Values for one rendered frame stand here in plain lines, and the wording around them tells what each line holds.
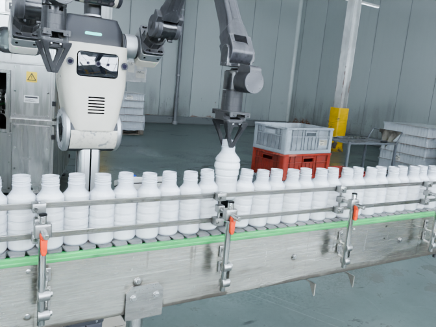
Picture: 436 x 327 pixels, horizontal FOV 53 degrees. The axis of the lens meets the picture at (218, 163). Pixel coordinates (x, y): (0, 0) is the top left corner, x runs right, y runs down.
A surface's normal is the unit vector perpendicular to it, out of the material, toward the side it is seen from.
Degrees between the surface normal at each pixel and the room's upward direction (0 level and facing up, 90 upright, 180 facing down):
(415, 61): 90
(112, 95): 90
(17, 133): 90
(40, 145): 90
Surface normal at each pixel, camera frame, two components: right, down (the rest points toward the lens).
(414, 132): -0.88, 0.02
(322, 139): 0.61, 0.19
